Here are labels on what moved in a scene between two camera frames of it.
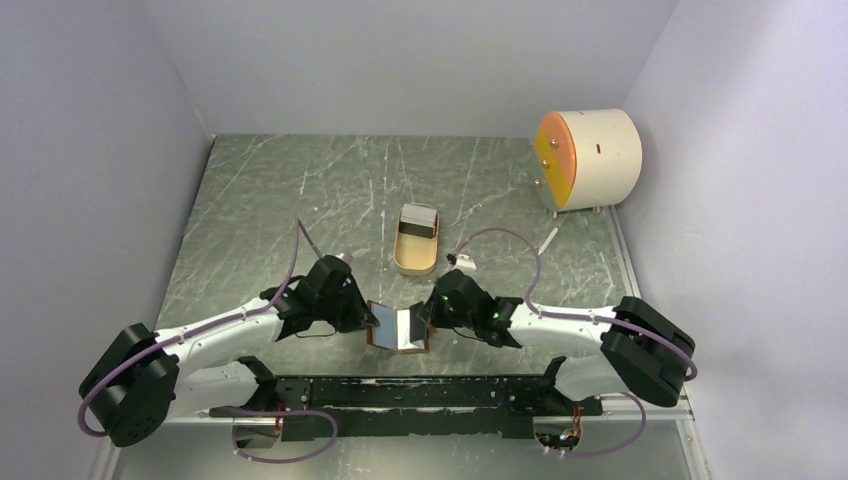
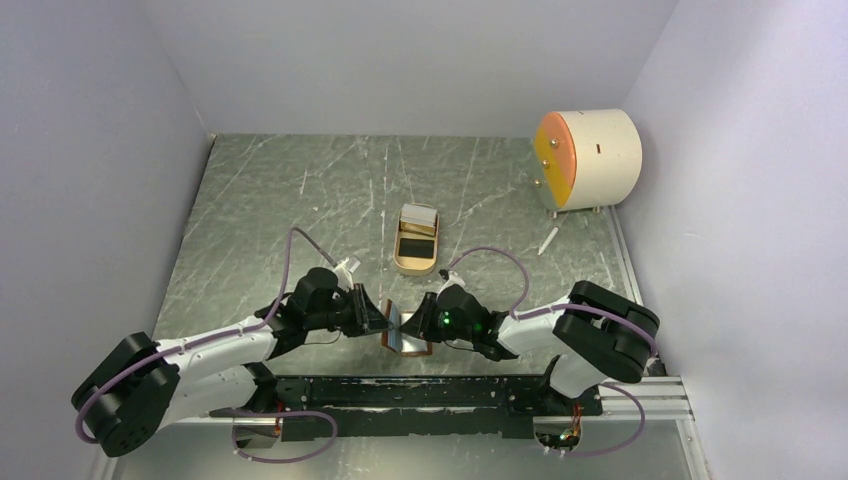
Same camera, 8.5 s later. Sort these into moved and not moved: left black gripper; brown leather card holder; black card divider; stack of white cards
Moved: black card divider
Not moved: stack of white cards; left black gripper; brown leather card holder
